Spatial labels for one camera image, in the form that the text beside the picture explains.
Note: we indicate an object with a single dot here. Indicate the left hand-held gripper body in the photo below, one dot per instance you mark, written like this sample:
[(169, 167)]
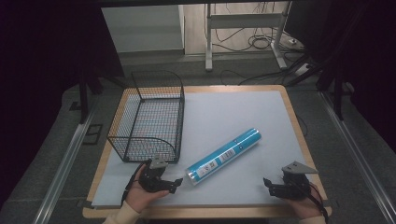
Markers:
[(151, 180)]

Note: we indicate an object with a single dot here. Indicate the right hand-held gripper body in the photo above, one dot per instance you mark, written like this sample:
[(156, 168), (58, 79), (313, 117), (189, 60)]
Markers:
[(295, 186)]

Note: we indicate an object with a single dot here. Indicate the blue cylindrical tube roll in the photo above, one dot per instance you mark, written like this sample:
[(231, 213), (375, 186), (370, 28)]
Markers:
[(222, 157)]

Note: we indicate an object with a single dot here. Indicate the person's left hand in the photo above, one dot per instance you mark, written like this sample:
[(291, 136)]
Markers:
[(138, 196)]

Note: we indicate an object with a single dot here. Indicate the person's right hand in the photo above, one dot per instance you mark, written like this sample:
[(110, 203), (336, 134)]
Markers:
[(306, 207)]

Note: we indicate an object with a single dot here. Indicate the black floor plate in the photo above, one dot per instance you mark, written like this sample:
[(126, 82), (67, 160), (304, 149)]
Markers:
[(92, 134)]

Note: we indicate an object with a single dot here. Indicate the grey table mat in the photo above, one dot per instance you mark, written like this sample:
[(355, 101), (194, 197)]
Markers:
[(236, 109)]

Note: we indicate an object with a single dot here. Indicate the black metal stand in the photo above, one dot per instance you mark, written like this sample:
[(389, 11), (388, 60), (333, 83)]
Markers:
[(337, 93), (83, 96)]

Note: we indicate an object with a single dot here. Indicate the white power strip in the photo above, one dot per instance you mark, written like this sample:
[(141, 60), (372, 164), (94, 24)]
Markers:
[(302, 69)]

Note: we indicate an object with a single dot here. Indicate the silver metal rail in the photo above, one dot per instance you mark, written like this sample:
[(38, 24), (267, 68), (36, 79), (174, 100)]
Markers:
[(62, 168), (358, 155)]

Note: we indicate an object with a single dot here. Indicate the white metal desk frame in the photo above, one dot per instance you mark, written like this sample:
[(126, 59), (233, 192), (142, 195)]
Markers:
[(246, 20)]

